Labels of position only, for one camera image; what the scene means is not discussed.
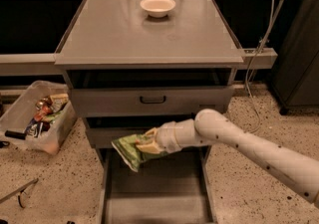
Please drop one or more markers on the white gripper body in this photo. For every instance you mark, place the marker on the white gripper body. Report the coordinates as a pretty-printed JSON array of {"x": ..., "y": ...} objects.
[{"x": 165, "y": 137}]

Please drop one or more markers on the green jalapeno chip bag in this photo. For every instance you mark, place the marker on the green jalapeno chip bag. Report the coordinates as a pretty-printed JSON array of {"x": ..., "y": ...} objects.
[{"x": 126, "y": 147}]

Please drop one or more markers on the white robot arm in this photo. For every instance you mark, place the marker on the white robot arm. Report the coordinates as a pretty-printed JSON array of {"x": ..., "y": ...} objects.
[{"x": 298, "y": 172}]

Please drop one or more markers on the grey bottom drawer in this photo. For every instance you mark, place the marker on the grey bottom drawer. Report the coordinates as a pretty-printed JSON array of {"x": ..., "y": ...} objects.
[{"x": 169, "y": 190}]

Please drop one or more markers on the grey drawer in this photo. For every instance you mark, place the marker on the grey drawer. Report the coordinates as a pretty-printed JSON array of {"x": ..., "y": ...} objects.
[
  {"x": 96, "y": 93},
  {"x": 102, "y": 130},
  {"x": 169, "y": 190}
]

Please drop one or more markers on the grey middle drawer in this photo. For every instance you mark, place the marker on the grey middle drawer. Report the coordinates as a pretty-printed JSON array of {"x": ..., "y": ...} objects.
[{"x": 102, "y": 130}]

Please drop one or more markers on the grey top drawer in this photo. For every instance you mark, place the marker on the grey top drawer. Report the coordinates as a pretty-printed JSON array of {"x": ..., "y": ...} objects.
[{"x": 96, "y": 93}]

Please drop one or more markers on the grey drawer cabinet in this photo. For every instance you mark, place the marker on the grey drawer cabinet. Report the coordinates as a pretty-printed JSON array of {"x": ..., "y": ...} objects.
[{"x": 120, "y": 35}]

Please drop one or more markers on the snack packages in bin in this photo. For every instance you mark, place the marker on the snack packages in bin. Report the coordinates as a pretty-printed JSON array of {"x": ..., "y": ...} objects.
[{"x": 47, "y": 110}]

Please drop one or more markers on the clear plastic storage bin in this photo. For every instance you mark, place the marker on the clear plastic storage bin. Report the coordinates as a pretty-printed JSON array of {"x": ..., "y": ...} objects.
[{"x": 18, "y": 116}]

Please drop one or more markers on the white ceramic bowl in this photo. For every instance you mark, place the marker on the white ceramic bowl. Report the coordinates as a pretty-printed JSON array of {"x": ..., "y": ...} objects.
[{"x": 157, "y": 8}]

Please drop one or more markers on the metal bar on floor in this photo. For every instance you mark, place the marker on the metal bar on floor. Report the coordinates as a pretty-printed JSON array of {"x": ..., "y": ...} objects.
[{"x": 19, "y": 191}]

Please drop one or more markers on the dark cabinet on wheels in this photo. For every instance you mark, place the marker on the dark cabinet on wheels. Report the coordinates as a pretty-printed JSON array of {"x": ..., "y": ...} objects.
[{"x": 295, "y": 76}]

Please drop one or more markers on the grey metal frame rail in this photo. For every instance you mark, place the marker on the grey metal frame rail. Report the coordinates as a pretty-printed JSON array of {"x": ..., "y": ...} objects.
[{"x": 44, "y": 64}]

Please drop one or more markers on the black handled tool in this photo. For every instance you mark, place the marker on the black handled tool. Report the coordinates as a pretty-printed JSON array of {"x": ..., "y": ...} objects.
[{"x": 15, "y": 134}]

